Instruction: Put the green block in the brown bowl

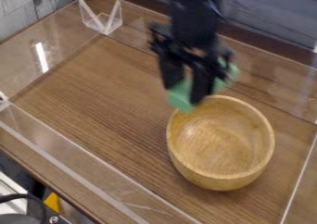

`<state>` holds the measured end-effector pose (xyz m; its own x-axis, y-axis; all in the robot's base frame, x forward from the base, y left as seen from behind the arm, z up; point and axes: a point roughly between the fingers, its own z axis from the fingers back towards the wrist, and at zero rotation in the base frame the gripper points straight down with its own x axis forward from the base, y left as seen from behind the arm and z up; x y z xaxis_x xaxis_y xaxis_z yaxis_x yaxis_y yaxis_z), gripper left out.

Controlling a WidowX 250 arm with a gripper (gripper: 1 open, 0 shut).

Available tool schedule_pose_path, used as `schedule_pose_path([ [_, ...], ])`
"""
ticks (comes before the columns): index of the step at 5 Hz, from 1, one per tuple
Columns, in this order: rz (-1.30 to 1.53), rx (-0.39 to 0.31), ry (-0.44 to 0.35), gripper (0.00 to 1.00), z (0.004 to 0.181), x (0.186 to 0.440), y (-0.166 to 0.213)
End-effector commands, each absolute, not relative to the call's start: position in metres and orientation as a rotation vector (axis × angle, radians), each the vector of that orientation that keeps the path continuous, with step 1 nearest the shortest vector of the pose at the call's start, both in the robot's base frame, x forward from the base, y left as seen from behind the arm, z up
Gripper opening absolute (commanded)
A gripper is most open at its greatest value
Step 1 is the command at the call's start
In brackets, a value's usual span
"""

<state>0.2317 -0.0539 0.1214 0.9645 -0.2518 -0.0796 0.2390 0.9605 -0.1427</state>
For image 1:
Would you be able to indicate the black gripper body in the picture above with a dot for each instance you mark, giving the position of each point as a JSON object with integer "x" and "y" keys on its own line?
{"x": 190, "y": 34}

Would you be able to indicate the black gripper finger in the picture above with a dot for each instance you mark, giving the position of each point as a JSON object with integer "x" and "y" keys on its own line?
{"x": 202, "y": 80}
{"x": 170, "y": 68}

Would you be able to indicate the green foam block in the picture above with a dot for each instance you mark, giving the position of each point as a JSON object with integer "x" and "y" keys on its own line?
{"x": 180, "y": 94}

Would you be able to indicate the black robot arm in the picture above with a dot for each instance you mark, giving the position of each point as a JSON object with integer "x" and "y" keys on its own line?
{"x": 194, "y": 63}

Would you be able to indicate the brown wooden bowl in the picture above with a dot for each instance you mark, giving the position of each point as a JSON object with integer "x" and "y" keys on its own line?
{"x": 221, "y": 144}

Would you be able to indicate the black and yellow base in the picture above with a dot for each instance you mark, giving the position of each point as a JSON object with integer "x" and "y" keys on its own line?
{"x": 47, "y": 213}

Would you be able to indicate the clear acrylic corner bracket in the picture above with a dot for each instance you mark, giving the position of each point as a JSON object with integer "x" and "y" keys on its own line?
{"x": 105, "y": 23}

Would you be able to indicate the clear acrylic front wall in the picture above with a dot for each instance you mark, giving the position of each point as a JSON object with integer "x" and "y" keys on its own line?
{"x": 91, "y": 184}

